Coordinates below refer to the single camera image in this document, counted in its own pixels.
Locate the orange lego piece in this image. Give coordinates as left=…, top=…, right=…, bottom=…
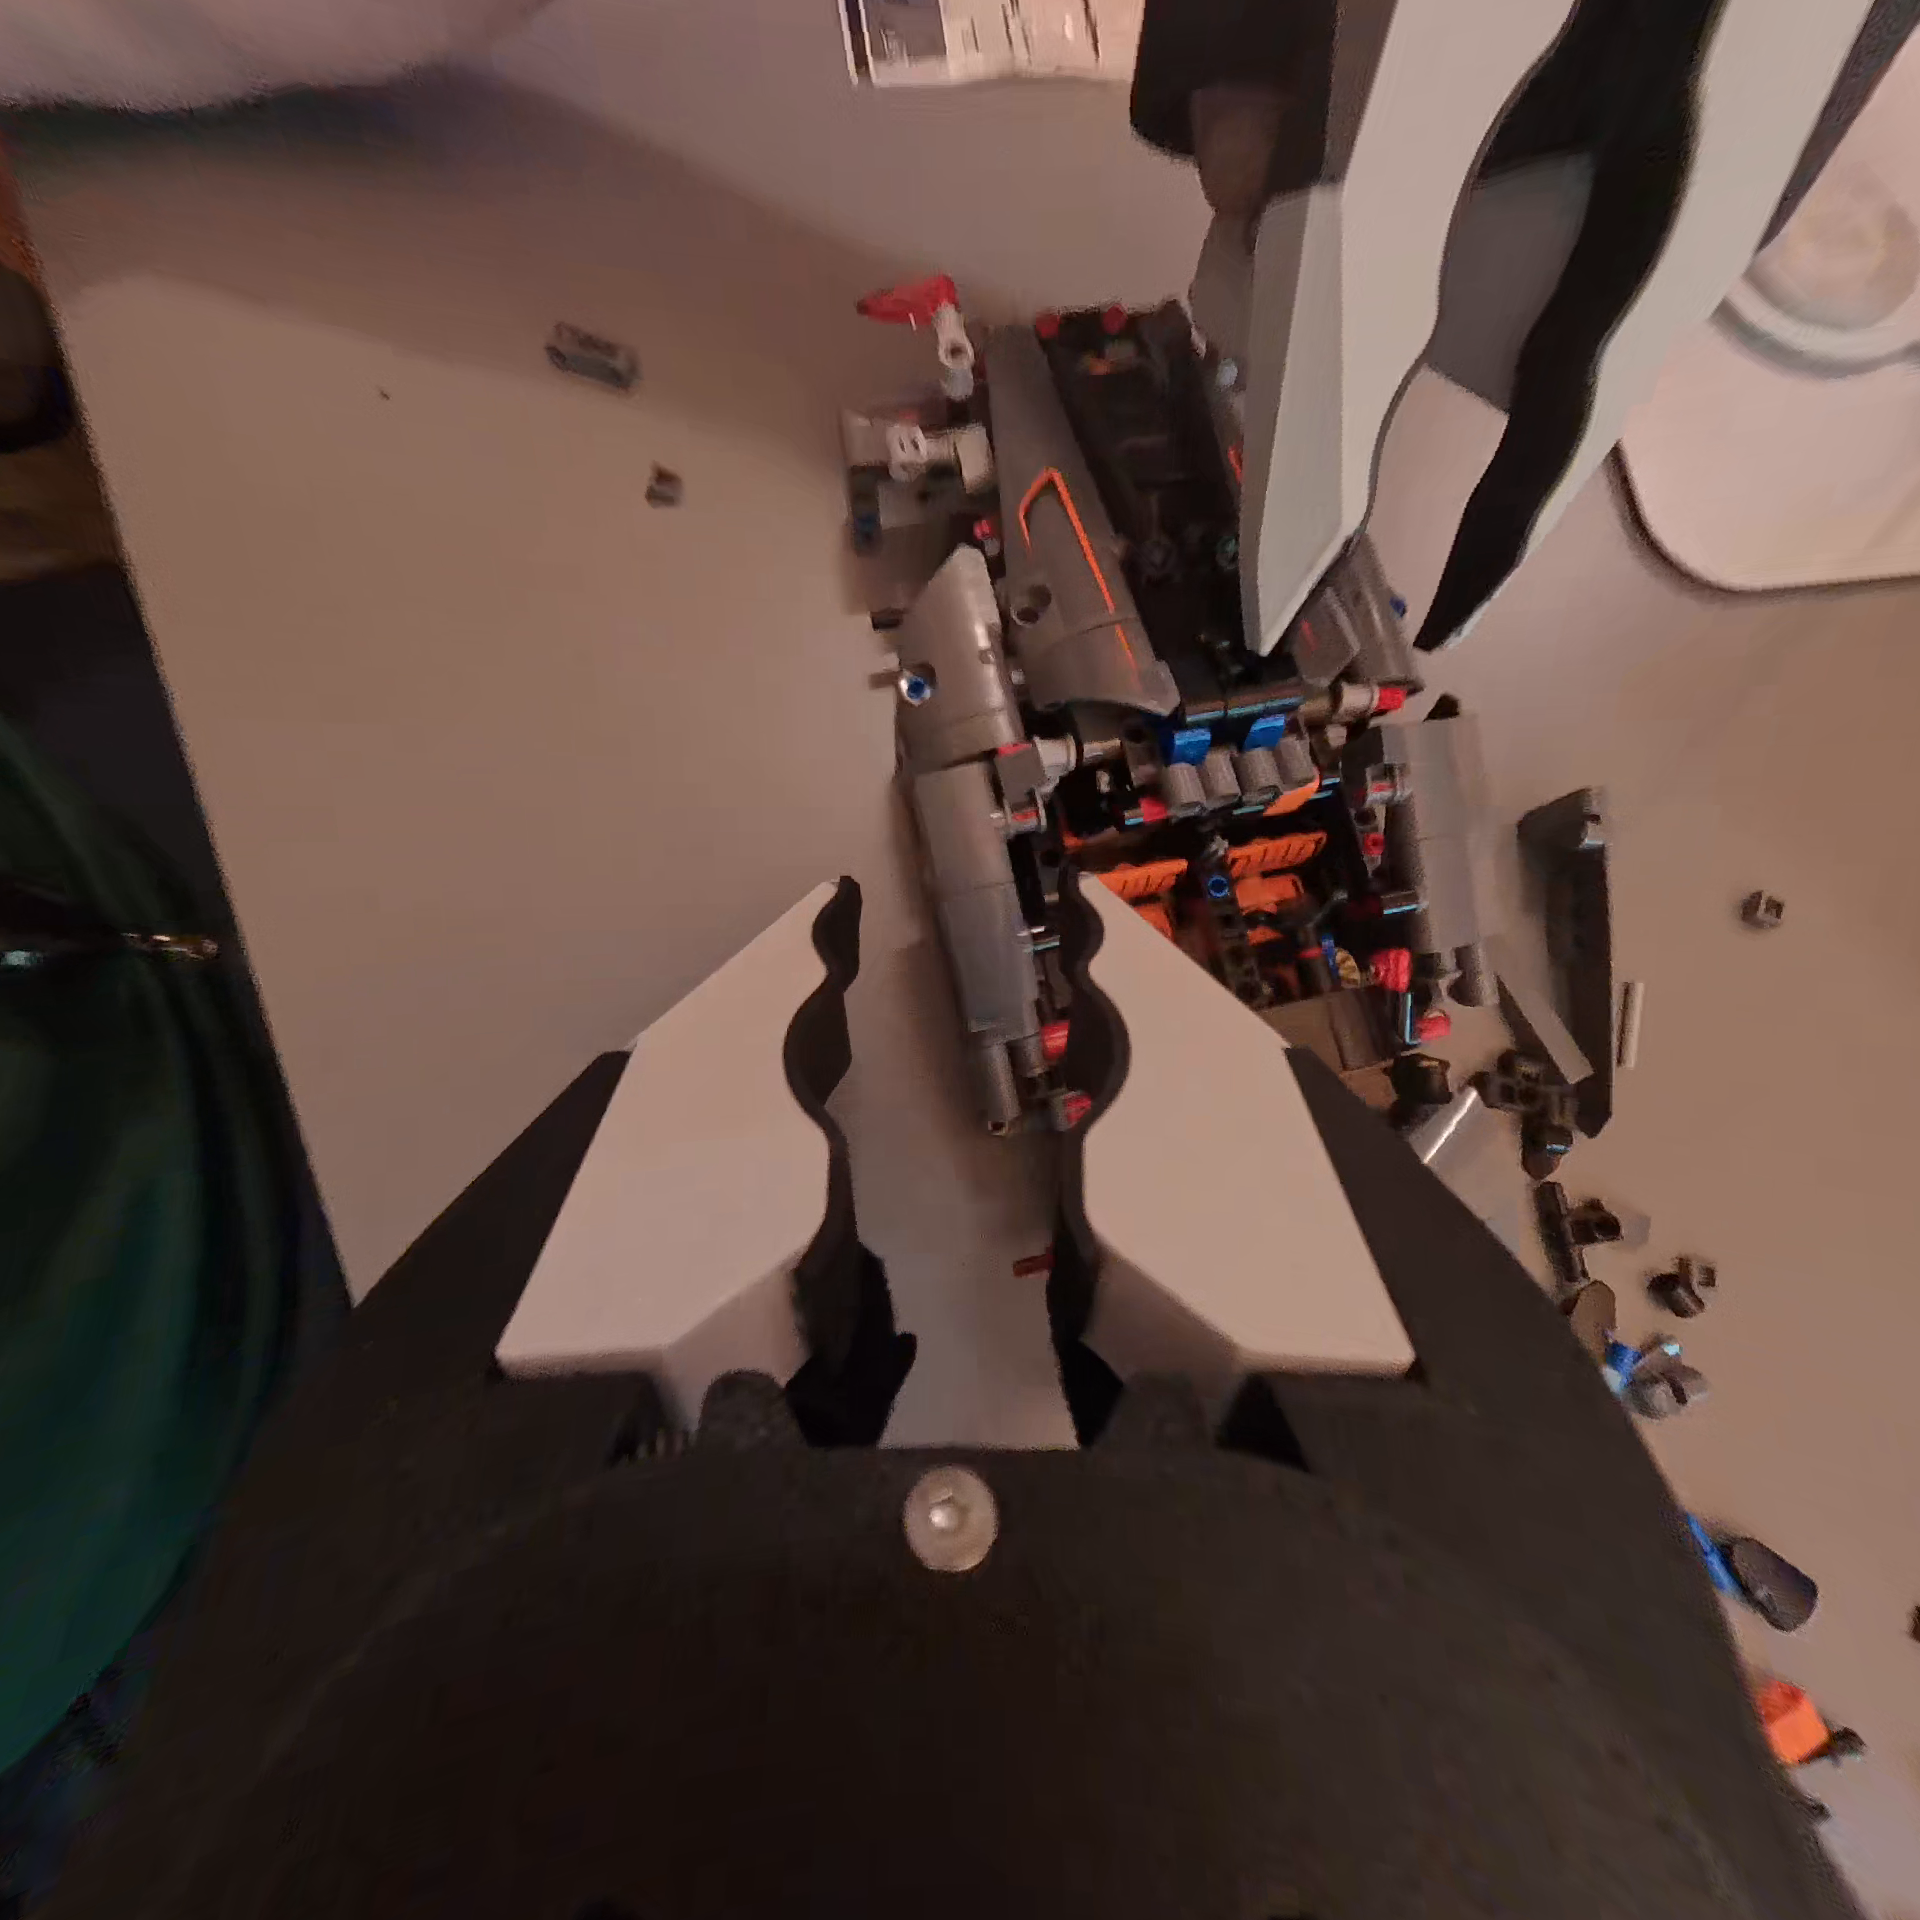
left=1752, top=1679, right=1869, bottom=1772

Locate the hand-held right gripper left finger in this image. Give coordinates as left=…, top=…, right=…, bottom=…
left=496, top=878, right=868, bottom=1389

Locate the dark grey lego panel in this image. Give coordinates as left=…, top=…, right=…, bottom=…
left=1515, top=787, right=1619, bottom=1134

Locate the grey lego car model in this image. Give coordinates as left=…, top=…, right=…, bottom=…
left=837, top=273, right=1518, bottom=1143

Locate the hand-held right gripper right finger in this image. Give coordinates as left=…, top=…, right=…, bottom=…
left=1053, top=870, right=1419, bottom=1385

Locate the pile of small lego pieces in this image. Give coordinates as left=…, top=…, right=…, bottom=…
left=1388, top=1048, right=1720, bottom=1420

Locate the lego sticker sheet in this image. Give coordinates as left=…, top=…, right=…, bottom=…
left=840, top=0, right=1145, bottom=88

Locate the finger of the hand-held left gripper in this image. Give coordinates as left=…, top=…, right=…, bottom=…
left=1236, top=0, right=1579, bottom=662
left=1416, top=0, right=1882, bottom=654

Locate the person's left forearm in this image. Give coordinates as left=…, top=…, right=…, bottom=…
left=0, top=0, right=842, bottom=115

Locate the white stand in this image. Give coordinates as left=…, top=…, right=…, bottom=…
left=1612, top=45, right=1920, bottom=595

